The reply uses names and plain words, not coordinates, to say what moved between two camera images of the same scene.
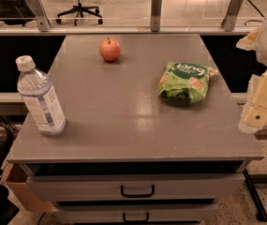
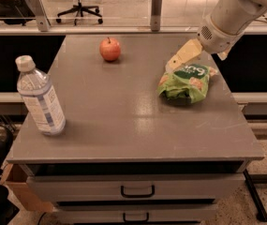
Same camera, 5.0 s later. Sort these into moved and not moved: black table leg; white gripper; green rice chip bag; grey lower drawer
Moved: white gripper
Not moved: black table leg; grey lower drawer; green rice chip bag
